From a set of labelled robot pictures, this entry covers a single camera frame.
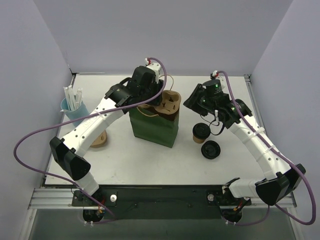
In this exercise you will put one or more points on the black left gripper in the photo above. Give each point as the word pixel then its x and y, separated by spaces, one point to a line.
pixel 155 93

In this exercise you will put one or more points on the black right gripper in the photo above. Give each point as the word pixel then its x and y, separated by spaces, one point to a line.
pixel 194 96

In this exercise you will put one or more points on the single brown pulp cup carrier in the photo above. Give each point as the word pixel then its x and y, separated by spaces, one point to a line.
pixel 168 108

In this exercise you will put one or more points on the brown paper coffee cup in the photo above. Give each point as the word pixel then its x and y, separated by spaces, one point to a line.
pixel 201 131

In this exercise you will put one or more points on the green paper bag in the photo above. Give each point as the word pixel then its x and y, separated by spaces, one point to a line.
pixel 153 128

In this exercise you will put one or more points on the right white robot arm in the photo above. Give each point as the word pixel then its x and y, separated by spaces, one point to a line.
pixel 279 178

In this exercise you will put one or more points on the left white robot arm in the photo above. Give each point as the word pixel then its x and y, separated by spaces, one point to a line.
pixel 69 151

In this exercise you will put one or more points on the stack of black lids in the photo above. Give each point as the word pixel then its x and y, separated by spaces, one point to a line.
pixel 210 149

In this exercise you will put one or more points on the light blue straw holder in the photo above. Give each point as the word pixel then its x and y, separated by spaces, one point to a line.
pixel 72 115

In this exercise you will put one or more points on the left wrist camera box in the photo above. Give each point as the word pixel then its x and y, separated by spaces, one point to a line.
pixel 156 67

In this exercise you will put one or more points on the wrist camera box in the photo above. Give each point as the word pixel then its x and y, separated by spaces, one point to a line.
pixel 156 67
pixel 215 76

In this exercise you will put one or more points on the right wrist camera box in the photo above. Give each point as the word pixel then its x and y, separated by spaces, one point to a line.
pixel 215 76

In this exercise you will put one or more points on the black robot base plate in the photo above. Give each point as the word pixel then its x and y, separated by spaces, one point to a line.
pixel 159 202

